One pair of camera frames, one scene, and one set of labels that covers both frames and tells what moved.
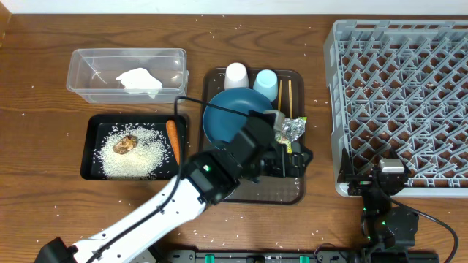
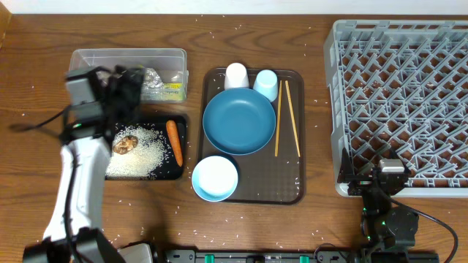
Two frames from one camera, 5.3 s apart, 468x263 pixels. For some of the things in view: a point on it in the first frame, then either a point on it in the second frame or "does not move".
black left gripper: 287,166 -> 133,90
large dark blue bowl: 221,125 does not move
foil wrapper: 292,128 -> 153,87
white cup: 236,76 does not move
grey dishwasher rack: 401,85 does not move
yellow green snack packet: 289,147 -> 172,91
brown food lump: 125,144 does not move
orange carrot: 172,132 does not move
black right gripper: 347,174 does not move
